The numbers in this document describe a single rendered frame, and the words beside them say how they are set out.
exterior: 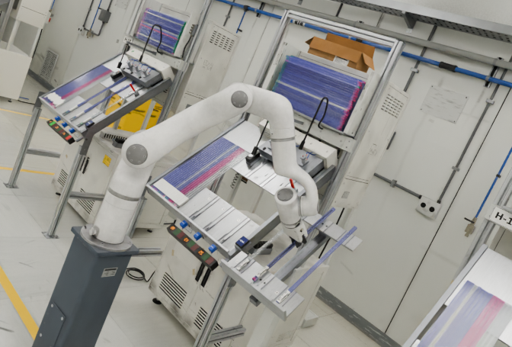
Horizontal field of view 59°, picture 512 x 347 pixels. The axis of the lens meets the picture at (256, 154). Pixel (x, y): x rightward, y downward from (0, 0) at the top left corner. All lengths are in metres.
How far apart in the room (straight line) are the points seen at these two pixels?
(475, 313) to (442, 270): 1.77
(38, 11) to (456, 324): 5.58
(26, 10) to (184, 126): 4.78
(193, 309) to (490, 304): 1.49
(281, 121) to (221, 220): 0.73
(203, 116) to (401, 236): 2.44
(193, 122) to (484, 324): 1.23
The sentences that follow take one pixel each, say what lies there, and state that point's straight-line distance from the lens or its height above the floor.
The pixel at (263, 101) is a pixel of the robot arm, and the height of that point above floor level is 1.39.
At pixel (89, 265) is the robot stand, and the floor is 0.63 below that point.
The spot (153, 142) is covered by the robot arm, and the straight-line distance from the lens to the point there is 1.57.
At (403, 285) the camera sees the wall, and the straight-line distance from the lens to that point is 3.73.
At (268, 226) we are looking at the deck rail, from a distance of 2.09.
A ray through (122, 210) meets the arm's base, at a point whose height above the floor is 0.84.
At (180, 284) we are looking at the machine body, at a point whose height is 0.24.
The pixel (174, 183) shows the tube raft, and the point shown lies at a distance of 2.40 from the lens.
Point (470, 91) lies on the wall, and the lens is 3.71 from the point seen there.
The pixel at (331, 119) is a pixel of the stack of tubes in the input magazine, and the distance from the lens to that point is 2.31.
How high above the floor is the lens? 1.44
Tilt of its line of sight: 8 degrees down
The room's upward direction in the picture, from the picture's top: 24 degrees clockwise
